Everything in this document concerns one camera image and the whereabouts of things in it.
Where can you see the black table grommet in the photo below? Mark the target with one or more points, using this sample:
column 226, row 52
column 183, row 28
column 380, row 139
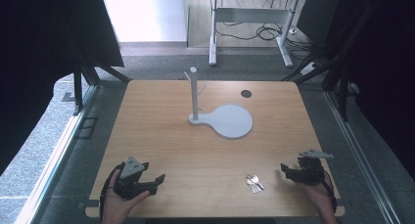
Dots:
column 246, row 94

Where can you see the white power strip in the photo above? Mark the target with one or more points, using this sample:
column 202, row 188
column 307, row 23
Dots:
column 308, row 68

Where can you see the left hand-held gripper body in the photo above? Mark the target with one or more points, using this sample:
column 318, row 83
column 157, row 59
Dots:
column 132, row 185

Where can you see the black curtain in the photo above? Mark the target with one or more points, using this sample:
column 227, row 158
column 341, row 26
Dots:
column 39, row 54
column 385, row 70

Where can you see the person's right hand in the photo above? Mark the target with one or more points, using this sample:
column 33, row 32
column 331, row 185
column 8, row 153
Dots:
column 321, row 194

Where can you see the aluminium rail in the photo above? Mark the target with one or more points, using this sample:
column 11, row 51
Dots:
column 55, row 162
column 362, row 152

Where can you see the black metal stand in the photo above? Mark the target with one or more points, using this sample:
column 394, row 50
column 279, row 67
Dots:
column 77, row 87
column 342, row 90

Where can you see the person's left hand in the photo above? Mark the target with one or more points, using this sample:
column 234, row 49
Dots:
column 115, row 206

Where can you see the white metal desk frame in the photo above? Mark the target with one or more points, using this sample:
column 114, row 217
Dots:
column 251, row 14

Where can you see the white key holder stand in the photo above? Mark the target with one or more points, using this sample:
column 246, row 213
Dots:
column 230, row 121

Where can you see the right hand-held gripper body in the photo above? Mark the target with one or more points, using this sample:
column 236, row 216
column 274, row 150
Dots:
column 310, row 175

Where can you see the silver bunch of keys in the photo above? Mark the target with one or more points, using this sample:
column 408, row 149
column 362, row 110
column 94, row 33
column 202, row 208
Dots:
column 255, row 183

